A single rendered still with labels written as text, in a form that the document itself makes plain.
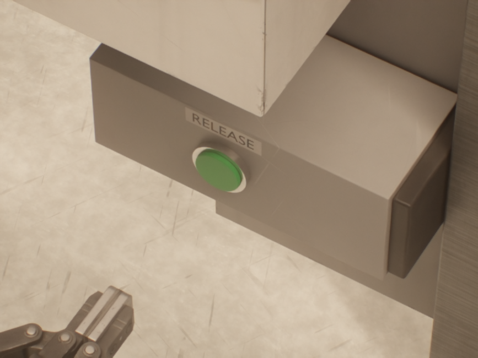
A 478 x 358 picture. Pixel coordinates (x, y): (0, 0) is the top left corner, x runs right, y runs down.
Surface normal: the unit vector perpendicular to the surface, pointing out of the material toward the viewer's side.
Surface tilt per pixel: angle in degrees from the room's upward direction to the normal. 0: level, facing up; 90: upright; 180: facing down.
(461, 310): 90
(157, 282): 0
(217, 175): 90
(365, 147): 0
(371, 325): 0
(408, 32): 90
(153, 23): 90
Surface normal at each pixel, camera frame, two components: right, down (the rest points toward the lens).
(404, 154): 0.00, -0.59
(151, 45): -0.51, 0.69
